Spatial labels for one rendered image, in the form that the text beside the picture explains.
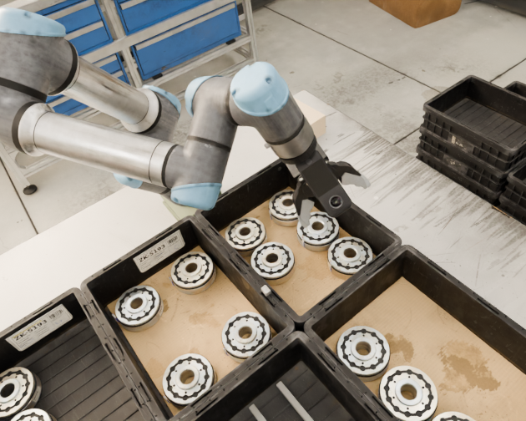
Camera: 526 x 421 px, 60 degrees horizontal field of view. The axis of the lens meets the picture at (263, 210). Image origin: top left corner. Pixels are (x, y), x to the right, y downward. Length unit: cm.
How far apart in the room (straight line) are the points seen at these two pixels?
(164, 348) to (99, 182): 187
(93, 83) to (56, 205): 182
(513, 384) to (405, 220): 54
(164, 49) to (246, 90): 225
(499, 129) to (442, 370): 126
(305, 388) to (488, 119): 146
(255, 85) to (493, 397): 70
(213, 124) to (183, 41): 222
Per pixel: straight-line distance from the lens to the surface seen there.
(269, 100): 65
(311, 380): 96
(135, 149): 77
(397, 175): 147
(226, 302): 106
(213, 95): 73
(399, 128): 278
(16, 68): 91
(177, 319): 106
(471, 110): 213
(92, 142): 80
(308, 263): 109
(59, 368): 112
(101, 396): 105
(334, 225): 112
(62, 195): 284
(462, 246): 132
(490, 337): 101
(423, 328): 102
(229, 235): 113
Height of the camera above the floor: 172
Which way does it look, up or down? 48 degrees down
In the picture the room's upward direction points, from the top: 11 degrees counter-clockwise
